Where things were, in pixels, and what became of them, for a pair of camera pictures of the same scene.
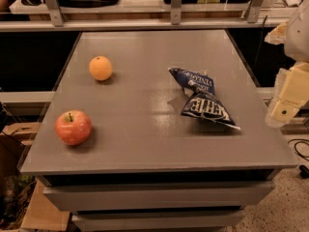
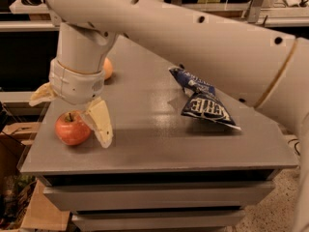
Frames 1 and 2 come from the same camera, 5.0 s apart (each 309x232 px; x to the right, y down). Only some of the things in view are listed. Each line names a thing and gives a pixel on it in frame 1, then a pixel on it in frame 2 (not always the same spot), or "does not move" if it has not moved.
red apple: [73, 127] does not move
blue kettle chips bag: [202, 101] does not move
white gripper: [297, 36] → [76, 85]
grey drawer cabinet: [163, 130] does not move
